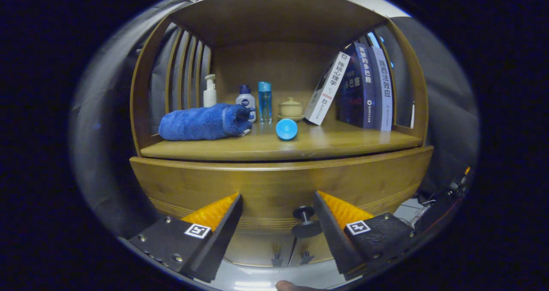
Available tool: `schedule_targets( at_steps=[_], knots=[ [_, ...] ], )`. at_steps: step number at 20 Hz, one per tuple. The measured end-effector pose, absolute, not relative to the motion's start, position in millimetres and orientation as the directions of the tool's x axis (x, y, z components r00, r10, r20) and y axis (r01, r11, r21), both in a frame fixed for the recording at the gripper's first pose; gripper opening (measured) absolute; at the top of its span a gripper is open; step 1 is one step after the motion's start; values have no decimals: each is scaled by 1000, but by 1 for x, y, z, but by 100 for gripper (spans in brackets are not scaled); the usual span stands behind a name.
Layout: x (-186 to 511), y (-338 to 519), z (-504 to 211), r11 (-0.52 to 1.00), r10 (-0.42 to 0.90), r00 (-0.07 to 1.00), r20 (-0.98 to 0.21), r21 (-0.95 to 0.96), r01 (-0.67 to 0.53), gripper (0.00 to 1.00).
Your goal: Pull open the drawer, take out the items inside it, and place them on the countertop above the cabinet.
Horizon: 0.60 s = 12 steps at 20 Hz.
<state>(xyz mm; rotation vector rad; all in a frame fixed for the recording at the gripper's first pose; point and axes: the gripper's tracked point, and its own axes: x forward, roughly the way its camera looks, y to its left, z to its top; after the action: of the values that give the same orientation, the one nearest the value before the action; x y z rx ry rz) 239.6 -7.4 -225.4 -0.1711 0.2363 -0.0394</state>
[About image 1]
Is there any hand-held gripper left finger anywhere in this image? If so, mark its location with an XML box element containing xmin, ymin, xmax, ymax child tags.
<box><xmin>128</xmin><ymin>192</ymin><xmax>244</xmax><ymax>284</ymax></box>

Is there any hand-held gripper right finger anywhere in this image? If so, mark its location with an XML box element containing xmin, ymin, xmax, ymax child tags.
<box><xmin>313</xmin><ymin>191</ymin><xmax>419</xmax><ymax>282</ymax></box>

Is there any wooden drawer with black knob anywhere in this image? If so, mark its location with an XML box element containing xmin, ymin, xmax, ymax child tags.
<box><xmin>130</xmin><ymin>146</ymin><xmax>434</xmax><ymax>239</ymax></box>

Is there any blue cosmetic tube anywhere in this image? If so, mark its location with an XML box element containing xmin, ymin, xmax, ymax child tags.
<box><xmin>275</xmin><ymin>118</ymin><xmax>298</xmax><ymax>140</ymax></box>

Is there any wooden cabinet door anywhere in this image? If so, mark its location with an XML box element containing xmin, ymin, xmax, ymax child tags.
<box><xmin>223</xmin><ymin>233</ymin><xmax>296</xmax><ymax>267</ymax></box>
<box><xmin>294</xmin><ymin>235</ymin><xmax>333</xmax><ymax>266</ymax></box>

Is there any wooden countertop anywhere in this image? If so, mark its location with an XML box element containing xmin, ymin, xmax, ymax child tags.
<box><xmin>141</xmin><ymin>119</ymin><xmax>423</xmax><ymax>161</ymax></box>

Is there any wooden cabinet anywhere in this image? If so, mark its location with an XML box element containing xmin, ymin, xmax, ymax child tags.
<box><xmin>130</xmin><ymin>0</ymin><xmax>434</xmax><ymax>268</ymax></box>

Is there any black floor case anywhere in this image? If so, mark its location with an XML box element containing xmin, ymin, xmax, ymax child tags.
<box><xmin>414</xmin><ymin>192</ymin><xmax>462</xmax><ymax>236</ymax></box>

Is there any folded blue towel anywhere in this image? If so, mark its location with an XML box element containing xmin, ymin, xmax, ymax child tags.
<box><xmin>158</xmin><ymin>103</ymin><xmax>253</xmax><ymax>141</ymax></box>

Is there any beige lidded teacup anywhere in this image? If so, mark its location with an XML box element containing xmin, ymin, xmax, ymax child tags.
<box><xmin>277</xmin><ymin>97</ymin><xmax>305</xmax><ymax>122</ymax></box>

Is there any black device with orange tip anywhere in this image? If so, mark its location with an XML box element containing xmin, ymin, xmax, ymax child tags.
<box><xmin>448</xmin><ymin>167</ymin><xmax>471</xmax><ymax>193</ymax></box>

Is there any white bottle with blue cap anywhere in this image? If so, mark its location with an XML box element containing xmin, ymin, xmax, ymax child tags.
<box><xmin>235</xmin><ymin>85</ymin><xmax>257</xmax><ymax>123</ymax></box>

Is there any clear blue bottle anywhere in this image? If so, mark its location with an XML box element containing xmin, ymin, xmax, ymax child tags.
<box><xmin>258</xmin><ymin>82</ymin><xmax>272</xmax><ymax>124</ymax></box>

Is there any white pump bottle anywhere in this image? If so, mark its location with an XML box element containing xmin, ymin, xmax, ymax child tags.
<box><xmin>203</xmin><ymin>74</ymin><xmax>217</xmax><ymax>108</ymax></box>

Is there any dark blue book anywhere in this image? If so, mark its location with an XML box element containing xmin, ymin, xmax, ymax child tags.
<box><xmin>337</xmin><ymin>42</ymin><xmax>377</xmax><ymax>129</ymax></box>

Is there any white book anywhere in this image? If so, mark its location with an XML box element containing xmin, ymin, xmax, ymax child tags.
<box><xmin>304</xmin><ymin>52</ymin><xmax>351</xmax><ymax>126</ymax></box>

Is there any lavender book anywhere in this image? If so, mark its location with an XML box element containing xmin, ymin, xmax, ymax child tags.
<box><xmin>370</xmin><ymin>45</ymin><xmax>393</xmax><ymax>131</ymax></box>

